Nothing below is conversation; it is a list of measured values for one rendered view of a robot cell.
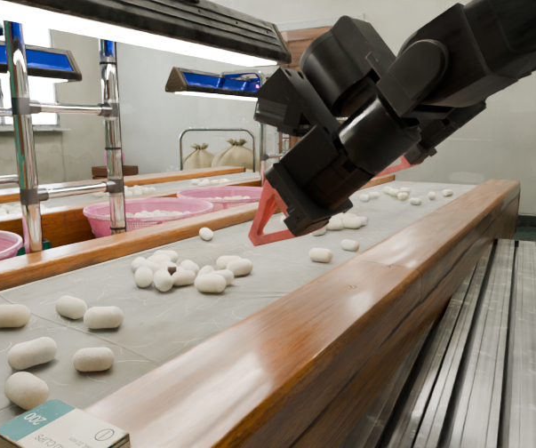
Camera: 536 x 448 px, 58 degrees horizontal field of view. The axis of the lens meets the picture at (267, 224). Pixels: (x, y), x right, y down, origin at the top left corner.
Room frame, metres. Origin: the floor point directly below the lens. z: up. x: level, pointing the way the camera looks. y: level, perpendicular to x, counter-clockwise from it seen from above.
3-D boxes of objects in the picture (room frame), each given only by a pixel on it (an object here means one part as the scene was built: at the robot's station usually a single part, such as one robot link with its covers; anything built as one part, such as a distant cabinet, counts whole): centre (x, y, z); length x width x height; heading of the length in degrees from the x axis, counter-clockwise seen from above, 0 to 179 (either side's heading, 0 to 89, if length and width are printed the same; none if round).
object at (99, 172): (6.44, 2.02, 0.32); 0.42 x 0.42 x 0.64; 62
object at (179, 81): (1.75, 0.11, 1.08); 0.62 x 0.08 x 0.07; 148
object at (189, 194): (1.25, 0.10, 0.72); 0.27 x 0.27 x 0.10
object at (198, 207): (1.01, 0.25, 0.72); 0.27 x 0.27 x 0.10
